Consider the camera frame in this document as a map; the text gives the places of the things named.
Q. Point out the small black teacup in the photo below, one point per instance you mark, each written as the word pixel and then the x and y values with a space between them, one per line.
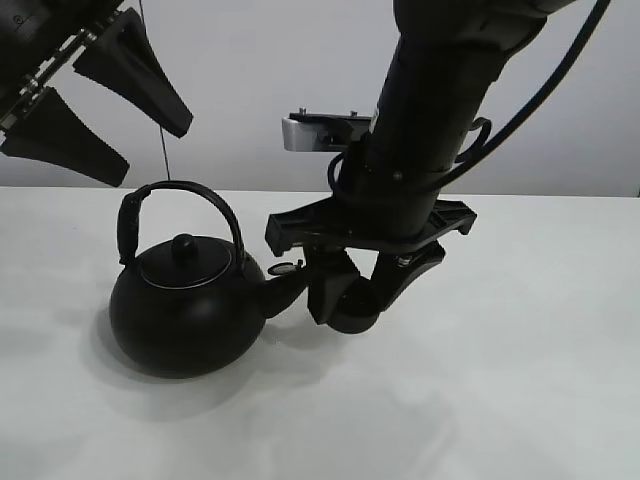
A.
pixel 357 310

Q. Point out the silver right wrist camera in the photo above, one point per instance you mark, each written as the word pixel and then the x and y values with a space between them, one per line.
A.
pixel 312 132

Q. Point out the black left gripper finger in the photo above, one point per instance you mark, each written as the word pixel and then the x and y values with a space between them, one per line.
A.
pixel 135 70
pixel 50 132

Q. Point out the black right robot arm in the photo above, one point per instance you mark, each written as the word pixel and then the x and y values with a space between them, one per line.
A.
pixel 426 131

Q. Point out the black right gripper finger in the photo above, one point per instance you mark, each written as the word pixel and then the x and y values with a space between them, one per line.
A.
pixel 332 273
pixel 393 274

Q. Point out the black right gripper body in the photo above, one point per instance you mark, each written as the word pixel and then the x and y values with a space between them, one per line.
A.
pixel 330 224

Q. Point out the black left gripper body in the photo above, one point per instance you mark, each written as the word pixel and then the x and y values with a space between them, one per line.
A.
pixel 38 37

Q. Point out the black round teapot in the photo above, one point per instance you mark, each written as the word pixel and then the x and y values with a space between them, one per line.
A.
pixel 193 304

